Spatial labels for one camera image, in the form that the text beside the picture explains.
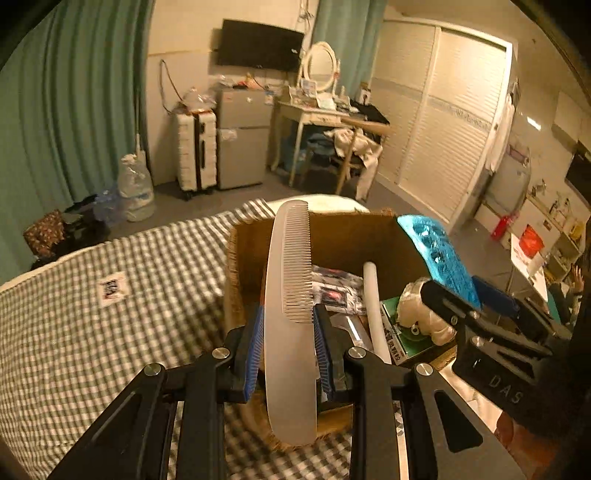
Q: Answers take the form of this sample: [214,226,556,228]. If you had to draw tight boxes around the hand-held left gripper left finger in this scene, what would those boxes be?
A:
[46,302,267,480]

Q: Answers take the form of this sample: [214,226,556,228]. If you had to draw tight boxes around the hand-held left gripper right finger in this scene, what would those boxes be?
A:
[313,302,511,480]

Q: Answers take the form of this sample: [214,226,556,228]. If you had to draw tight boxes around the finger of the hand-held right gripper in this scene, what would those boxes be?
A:
[420,278,555,363]
[471,275,573,345]

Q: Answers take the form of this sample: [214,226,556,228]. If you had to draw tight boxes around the white plastic comb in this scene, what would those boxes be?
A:
[263,199,320,446]

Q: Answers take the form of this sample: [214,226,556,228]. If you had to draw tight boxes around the green medicine box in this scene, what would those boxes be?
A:
[381,295,458,366]

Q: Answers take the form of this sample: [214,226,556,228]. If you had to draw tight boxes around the blue blister pack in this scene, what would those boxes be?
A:
[397,215,483,310]

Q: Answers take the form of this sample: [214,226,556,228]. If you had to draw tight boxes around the brown cardboard box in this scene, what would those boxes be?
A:
[224,209,465,448]

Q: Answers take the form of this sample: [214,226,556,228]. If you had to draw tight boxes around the person's right forearm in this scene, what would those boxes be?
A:
[494,406,561,480]

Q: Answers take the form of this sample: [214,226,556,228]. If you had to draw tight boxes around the white plush toy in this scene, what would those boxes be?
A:
[399,277,458,344]

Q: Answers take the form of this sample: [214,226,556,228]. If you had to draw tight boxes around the small white table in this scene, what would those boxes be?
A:
[508,233,551,302]

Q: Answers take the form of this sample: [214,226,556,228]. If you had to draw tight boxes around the grey shiny packet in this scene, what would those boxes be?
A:
[330,314,372,350]

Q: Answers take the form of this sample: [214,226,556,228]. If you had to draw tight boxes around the white plastic tube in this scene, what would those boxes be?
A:
[362,261,393,365]

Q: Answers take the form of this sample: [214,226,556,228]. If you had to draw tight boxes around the red plastic bag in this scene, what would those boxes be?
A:
[519,224,544,260]

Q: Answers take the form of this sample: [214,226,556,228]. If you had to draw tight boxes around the black red printed packet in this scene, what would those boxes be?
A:
[311,265,365,317]

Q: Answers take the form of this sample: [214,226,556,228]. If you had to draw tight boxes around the red fire extinguisher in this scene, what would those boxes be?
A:
[492,213,515,241]

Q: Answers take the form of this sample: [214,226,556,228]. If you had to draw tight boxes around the kitchen counter shelf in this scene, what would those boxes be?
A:
[526,152,591,278]

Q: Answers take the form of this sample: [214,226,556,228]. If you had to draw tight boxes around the grey white checked bedsheet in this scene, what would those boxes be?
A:
[0,198,462,480]

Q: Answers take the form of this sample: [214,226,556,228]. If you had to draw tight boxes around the small printed card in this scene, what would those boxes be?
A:
[98,272,127,306]

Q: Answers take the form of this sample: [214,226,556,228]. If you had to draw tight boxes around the wooden chair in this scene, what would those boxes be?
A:
[323,115,393,195]

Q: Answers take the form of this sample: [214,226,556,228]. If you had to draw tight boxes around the white garment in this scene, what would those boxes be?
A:
[330,128,384,197]

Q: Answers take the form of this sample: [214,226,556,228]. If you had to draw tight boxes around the white hanging towel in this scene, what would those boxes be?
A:
[485,83,520,171]

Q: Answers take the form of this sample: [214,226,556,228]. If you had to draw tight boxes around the white louvred wardrobe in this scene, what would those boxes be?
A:
[369,18,513,227]

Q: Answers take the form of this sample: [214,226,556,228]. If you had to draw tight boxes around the blue clothes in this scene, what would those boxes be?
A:
[302,134,343,172]

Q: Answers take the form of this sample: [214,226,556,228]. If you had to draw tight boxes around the clear water jug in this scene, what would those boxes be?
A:
[117,154,156,222]

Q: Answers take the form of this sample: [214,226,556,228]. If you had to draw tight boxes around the black garment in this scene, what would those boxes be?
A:
[348,99,391,125]

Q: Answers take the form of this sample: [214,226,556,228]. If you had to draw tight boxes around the white ribbed suitcase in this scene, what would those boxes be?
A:
[174,110,219,201]

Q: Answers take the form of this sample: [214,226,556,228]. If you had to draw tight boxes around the blue crumpled plastic bag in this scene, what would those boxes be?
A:
[92,185,125,224]

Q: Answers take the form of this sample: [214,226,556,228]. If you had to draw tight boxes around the grey mini fridge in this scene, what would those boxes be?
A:
[215,87,278,191]

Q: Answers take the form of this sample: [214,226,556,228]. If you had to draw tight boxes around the black floor bag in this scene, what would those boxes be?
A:
[30,203,112,273]

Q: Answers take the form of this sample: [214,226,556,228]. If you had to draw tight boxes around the white dressing table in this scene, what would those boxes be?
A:
[272,95,365,188]

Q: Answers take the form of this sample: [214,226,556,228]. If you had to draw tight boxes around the brown patterned bag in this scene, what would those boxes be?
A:
[23,210,65,259]

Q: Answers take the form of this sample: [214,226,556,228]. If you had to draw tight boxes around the clear plastic bags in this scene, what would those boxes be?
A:
[178,85,218,114]

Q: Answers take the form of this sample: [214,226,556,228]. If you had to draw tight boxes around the white oval mirror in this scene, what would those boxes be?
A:
[298,41,340,93]

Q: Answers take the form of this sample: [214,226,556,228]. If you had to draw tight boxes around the narrow green curtain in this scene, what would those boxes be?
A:
[311,0,389,86]

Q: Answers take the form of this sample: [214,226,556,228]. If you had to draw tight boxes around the wide green curtain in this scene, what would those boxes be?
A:
[0,0,155,227]

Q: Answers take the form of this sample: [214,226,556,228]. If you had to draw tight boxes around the white hanging cable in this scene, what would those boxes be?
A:
[134,90,146,158]

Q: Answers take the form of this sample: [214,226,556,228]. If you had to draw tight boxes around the black wall cable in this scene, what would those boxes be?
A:
[159,58,184,114]

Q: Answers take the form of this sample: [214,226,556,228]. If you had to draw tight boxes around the black wall television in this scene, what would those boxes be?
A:
[217,18,305,73]

